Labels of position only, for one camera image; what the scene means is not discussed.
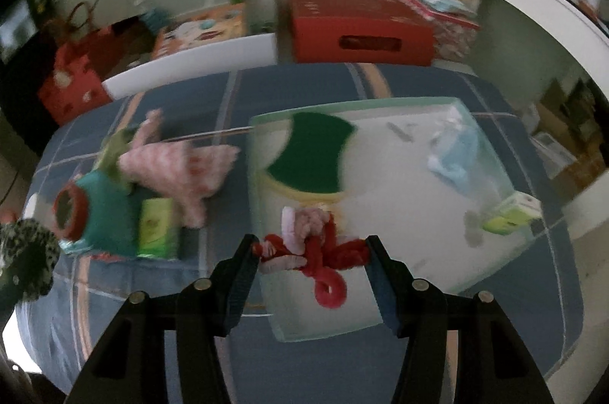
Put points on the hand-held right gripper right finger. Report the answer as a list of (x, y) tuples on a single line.
[(383, 294)]

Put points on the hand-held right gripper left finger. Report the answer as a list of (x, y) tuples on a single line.
[(242, 290)]

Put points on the red pink chenille twist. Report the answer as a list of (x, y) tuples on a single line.
[(319, 261)]

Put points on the white tray with mint rim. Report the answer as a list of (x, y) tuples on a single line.
[(404, 218)]

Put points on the pink white striped cloth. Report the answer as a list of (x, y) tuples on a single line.
[(176, 166)]

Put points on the blue face mask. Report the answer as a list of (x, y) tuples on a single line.
[(454, 161)]

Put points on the green yellow sponge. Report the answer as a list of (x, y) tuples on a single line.
[(309, 152)]

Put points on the leopard print scrunchie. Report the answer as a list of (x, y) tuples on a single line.
[(28, 252)]

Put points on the blue plaid tablecloth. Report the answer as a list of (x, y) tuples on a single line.
[(309, 375)]

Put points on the teal cup with red rim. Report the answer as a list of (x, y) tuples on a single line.
[(112, 214)]

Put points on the red round object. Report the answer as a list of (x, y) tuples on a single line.
[(84, 209)]

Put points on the white labelled box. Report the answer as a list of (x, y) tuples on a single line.
[(552, 152)]

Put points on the white board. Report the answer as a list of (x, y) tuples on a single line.
[(190, 61)]

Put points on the brown cardboard box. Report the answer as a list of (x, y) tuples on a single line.
[(554, 109)]

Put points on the orange illustrated box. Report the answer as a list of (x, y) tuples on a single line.
[(200, 30)]

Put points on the patterned gift box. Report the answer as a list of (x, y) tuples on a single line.
[(452, 38)]

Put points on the red handbag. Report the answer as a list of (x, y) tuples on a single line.
[(71, 85)]

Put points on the red cardboard box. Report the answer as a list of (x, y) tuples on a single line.
[(357, 16)]

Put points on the teal pump bottle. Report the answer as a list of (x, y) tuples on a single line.
[(153, 18)]

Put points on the pale blue mask package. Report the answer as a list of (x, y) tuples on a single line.
[(442, 0)]

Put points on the white curved desk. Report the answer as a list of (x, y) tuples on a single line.
[(547, 4)]

